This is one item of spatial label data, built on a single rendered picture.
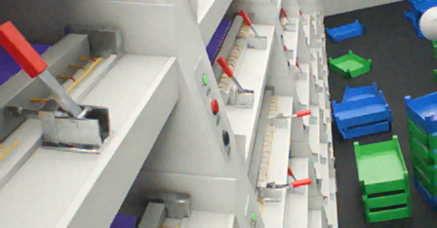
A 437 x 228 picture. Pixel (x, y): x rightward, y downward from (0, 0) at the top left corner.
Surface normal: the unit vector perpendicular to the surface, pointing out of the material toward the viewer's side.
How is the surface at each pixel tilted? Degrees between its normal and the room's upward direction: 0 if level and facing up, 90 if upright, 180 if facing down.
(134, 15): 90
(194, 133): 90
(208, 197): 90
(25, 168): 17
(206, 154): 90
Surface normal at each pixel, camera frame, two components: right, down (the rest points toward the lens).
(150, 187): -0.07, 0.52
